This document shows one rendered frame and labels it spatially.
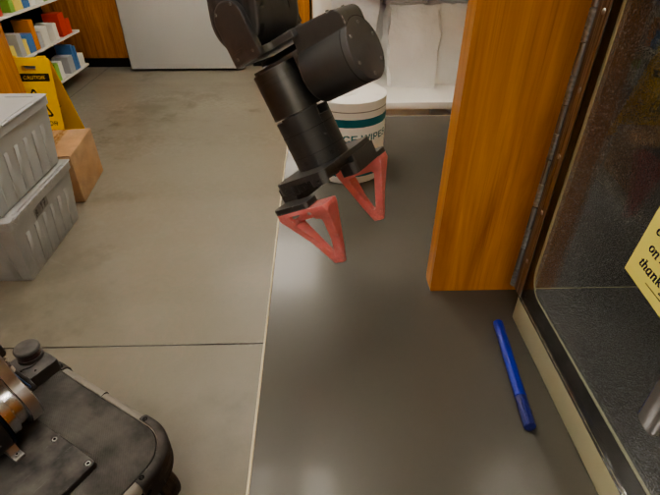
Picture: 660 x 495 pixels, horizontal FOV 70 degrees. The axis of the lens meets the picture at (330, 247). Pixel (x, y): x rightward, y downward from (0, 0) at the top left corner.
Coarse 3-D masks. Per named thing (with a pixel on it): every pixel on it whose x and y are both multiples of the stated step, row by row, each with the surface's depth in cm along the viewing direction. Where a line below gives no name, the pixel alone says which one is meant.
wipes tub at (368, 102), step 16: (352, 96) 79; (368, 96) 79; (384, 96) 79; (336, 112) 78; (352, 112) 77; (368, 112) 78; (384, 112) 81; (352, 128) 79; (368, 128) 80; (336, 176) 84; (368, 176) 85
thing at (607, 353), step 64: (640, 0) 32; (640, 64) 32; (576, 128) 41; (640, 128) 32; (576, 192) 41; (640, 192) 32; (576, 256) 41; (576, 320) 41; (640, 320) 33; (576, 384) 41; (640, 384) 33; (640, 448) 33
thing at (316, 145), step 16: (304, 112) 46; (320, 112) 48; (288, 128) 47; (304, 128) 47; (320, 128) 47; (336, 128) 48; (288, 144) 49; (304, 144) 47; (320, 144) 47; (336, 144) 48; (352, 144) 51; (304, 160) 48; (320, 160) 48; (336, 160) 47; (304, 176) 46; (320, 176) 45; (288, 192) 49
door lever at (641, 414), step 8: (656, 384) 24; (656, 392) 24; (648, 400) 25; (656, 400) 24; (640, 408) 25; (648, 408) 25; (656, 408) 24; (640, 416) 25; (648, 416) 25; (656, 416) 24; (648, 424) 25; (656, 424) 24; (648, 432) 25; (656, 432) 24
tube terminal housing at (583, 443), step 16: (528, 320) 53; (528, 336) 53; (544, 352) 49; (544, 368) 49; (560, 384) 46; (560, 400) 46; (576, 416) 43; (576, 432) 43; (592, 448) 41; (592, 464) 41; (592, 480) 41; (608, 480) 39
